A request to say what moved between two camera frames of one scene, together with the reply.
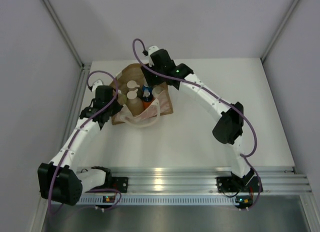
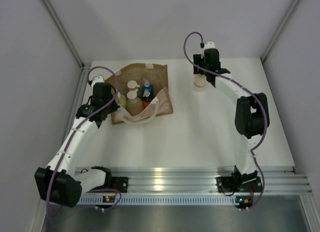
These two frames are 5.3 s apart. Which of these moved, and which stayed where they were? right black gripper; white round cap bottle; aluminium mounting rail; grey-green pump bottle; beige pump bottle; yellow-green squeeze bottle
Moved: white round cap bottle; right black gripper
Stayed: grey-green pump bottle; yellow-green squeeze bottle; aluminium mounting rail; beige pump bottle
